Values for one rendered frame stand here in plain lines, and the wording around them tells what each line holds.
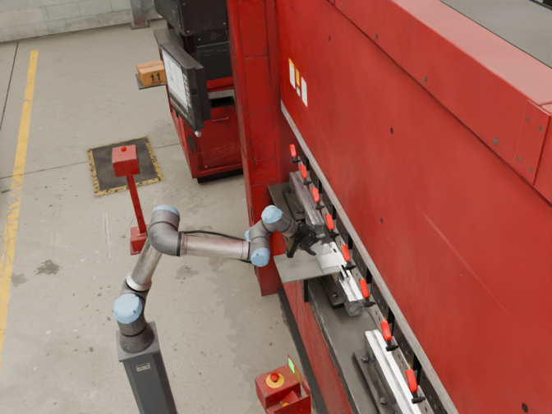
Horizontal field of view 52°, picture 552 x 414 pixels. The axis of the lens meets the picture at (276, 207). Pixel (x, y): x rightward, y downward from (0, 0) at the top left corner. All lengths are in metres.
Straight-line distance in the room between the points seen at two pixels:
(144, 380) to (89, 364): 1.01
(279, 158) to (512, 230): 2.23
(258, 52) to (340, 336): 1.44
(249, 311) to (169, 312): 0.53
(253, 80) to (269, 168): 0.55
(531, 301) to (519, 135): 0.31
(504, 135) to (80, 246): 3.89
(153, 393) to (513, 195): 2.11
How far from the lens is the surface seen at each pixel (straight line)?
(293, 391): 2.43
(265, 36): 2.93
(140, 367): 2.70
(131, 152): 4.01
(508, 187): 1.13
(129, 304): 2.53
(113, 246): 4.53
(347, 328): 2.47
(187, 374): 3.52
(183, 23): 2.99
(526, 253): 1.13
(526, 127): 1.02
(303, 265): 2.57
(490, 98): 1.11
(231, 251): 2.26
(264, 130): 3.13
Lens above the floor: 2.72
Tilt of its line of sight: 36 degrees down
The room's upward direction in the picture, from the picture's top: 4 degrees counter-clockwise
